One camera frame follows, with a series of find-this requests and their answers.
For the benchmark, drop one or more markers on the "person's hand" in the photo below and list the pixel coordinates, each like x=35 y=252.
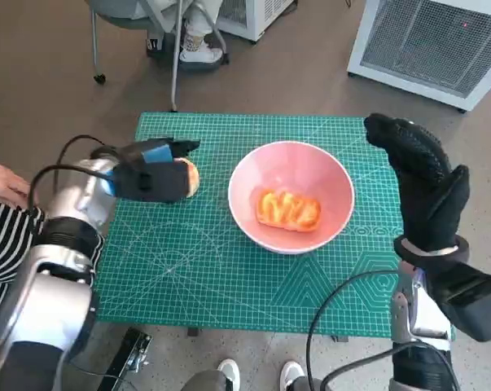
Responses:
x=3 y=183

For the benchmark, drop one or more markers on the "left robot hand blue tape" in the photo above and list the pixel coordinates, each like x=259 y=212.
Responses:
x=159 y=150

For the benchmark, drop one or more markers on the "right robot hand black glove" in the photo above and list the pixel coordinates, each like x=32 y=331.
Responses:
x=424 y=195

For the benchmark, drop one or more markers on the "round toy bread bun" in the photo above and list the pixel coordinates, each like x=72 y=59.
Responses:
x=193 y=179

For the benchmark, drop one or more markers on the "pink bowl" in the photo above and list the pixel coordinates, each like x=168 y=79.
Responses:
x=294 y=163

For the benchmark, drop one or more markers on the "toy bread loaf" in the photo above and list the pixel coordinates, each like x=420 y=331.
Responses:
x=288 y=209

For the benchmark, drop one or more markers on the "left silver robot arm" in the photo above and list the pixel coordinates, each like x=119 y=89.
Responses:
x=45 y=309

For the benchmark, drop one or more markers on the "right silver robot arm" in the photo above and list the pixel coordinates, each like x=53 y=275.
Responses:
x=412 y=317

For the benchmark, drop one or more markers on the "person beside table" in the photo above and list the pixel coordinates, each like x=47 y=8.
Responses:
x=5 y=244

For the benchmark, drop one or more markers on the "green cutting mat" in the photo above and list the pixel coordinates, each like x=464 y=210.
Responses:
x=188 y=264

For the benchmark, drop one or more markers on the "grey office chair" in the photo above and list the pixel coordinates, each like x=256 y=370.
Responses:
x=115 y=12

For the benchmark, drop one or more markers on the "large white mesh cabinet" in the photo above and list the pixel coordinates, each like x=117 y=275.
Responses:
x=424 y=40

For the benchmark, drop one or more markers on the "small white mesh cabinet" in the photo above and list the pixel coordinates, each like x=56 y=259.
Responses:
x=247 y=18

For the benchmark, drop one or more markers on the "black table clamp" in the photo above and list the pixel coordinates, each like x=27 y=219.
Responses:
x=194 y=330
x=340 y=338

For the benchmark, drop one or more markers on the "white sneaker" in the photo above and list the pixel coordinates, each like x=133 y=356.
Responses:
x=292 y=372
x=230 y=372

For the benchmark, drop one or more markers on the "grey leg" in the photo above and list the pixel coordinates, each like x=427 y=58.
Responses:
x=204 y=380
x=308 y=385

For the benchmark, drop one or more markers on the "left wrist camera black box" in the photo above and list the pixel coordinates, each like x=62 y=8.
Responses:
x=163 y=183

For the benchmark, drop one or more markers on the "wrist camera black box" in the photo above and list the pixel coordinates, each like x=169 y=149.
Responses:
x=473 y=297
x=163 y=183

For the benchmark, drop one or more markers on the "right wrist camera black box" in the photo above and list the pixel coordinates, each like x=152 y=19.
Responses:
x=473 y=297

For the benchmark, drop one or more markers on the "black metal bracket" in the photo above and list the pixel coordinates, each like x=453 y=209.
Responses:
x=125 y=358

